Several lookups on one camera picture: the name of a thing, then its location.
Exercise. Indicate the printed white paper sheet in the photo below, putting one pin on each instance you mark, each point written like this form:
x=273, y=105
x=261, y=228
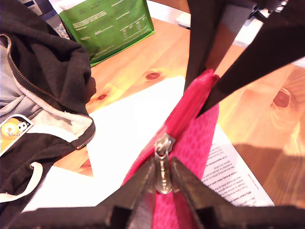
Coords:
x=133, y=119

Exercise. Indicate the black and grey jacket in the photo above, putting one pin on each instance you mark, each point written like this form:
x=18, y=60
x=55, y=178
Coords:
x=47, y=71

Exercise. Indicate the pink fabric zip pouch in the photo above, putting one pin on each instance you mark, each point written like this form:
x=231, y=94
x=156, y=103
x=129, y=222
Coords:
x=190, y=143

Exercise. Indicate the silver green pet food bag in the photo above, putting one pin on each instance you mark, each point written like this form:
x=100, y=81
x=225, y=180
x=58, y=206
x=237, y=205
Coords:
x=112, y=26

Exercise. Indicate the orange LeRobot sticker card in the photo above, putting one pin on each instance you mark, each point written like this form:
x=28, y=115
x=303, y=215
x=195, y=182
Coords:
x=12, y=131

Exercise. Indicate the blank white paper sheet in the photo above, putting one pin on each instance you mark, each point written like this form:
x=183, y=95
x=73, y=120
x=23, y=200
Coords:
x=71, y=190

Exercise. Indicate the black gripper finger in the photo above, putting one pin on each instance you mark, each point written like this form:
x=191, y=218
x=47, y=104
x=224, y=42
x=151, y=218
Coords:
x=202, y=35
x=195, y=202
x=262, y=55
x=133, y=205

